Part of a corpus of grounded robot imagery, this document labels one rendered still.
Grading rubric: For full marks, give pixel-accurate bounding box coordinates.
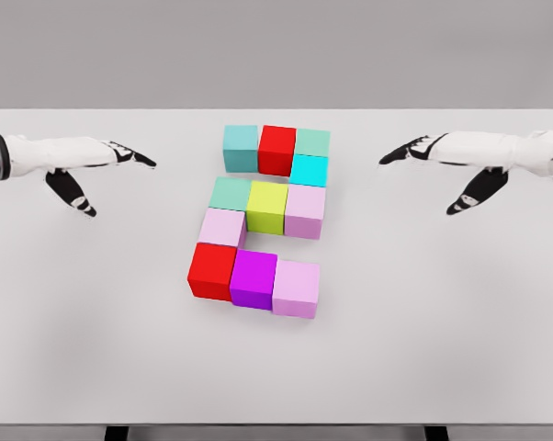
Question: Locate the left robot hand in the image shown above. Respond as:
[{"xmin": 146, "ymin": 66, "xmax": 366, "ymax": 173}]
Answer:
[{"xmin": 40, "ymin": 136, "xmax": 158, "ymax": 219}]

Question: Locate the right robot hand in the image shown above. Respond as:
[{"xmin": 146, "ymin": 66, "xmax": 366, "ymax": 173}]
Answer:
[{"xmin": 378, "ymin": 131, "xmax": 510, "ymax": 217}]

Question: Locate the mint green cube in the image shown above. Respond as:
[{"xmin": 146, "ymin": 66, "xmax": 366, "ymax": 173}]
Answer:
[
  {"xmin": 208, "ymin": 175, "xmax": 254, "ymax": 212},
  {"xmin": 295, "ymin": 128, "xmax": 332, "ymax": 159}
]

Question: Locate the cyan cube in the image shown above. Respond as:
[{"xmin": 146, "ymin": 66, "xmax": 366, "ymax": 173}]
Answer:
[{"xmin": 288, "ymin": 153, "xmax": 330, "ymax": 188}]

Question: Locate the teal cube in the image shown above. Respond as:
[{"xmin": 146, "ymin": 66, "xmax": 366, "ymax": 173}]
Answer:
[{"xmin": 221, "ymin": 124, "xmax": 261, "ymax": 175}]

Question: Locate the light pink cube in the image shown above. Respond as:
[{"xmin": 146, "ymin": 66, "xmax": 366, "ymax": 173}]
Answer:
[
  {"xmin": 270, "ymin": 259, "xmax": 322, "ymax": 320},
  {"xmin": 283, "ymin": 184, "xmax": 327, "ymax": 241},
  {"xmin": 197, "ymin": 208, "xmax": 249, "ymax": 250}
]

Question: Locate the red cube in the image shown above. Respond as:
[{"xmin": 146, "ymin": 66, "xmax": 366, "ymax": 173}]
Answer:
[
  {"xmin": 257, "ymin": 124, "xmax": 298, "ymax": 178},
  {"xmin": 186, "ymin": 242, "xmax": 239, "ymax": 303}
]

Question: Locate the yellow-green cube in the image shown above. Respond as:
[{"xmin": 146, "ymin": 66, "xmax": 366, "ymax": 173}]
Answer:
[{"xmin": 245, "ymin": 180, "xmax": 290, "ymax": 234}]

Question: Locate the magenta cube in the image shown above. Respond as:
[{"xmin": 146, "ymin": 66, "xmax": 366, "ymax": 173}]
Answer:
[{"xmin": 229, "ymin": 249, "xmax": 279, "ymax": 311}]

